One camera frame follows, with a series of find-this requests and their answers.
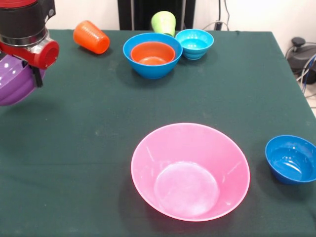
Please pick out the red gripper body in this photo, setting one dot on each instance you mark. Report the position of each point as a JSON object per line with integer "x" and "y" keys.
{"x": 47, "y": 55}

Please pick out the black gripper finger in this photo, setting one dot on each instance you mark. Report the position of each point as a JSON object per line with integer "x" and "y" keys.
{"x": 37, "y": 77}

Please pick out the large purple plastic bowl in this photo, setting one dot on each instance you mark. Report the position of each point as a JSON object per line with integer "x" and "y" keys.
{"x": 14, "y": 84}

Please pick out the orange plastic cup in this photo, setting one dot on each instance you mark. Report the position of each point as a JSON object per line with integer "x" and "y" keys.
{"x": 90, "y": 37}

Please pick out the orange plastic bowl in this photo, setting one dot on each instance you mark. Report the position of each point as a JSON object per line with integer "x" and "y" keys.
{"x": 153, "y": 54}

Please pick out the large light blue bowl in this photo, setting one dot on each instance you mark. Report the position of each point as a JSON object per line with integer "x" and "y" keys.
{"x": 153, "y": 71}

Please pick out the green plastic cup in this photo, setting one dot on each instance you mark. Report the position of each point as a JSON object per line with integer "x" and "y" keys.
{"x": 163, "y": 22}

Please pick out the large pink plastic bowl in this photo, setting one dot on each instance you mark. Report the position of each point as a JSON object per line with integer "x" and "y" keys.
{"x": 153, "y": 153}

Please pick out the small cyan ribbed bowl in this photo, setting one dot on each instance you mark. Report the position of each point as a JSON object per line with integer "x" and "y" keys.
{"x": 194, "y": 45}

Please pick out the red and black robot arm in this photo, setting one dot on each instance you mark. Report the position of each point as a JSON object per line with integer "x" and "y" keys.
{"x": 22, "y": 19}

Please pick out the dark green tablecloth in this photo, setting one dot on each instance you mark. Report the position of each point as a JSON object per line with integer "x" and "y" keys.
{"x": 197, "y": 103}

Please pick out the small dark blue bowl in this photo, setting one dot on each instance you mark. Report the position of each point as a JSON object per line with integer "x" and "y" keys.
{"x": 291, "y": 160}

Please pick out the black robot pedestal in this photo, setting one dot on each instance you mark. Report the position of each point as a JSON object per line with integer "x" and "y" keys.
{"x": 138, "y": 12}

